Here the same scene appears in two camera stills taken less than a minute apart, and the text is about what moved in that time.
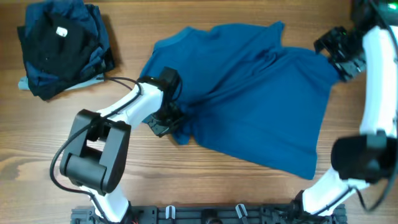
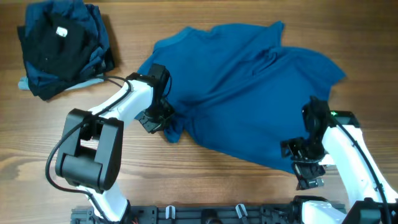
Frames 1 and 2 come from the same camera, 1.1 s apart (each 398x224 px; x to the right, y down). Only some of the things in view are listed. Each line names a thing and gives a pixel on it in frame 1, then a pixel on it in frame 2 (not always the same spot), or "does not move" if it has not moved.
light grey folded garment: [23, 83] does not move
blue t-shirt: [244, 89] does not move
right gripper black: [348, 66] → [305, 163]
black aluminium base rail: [211, 214] does not move
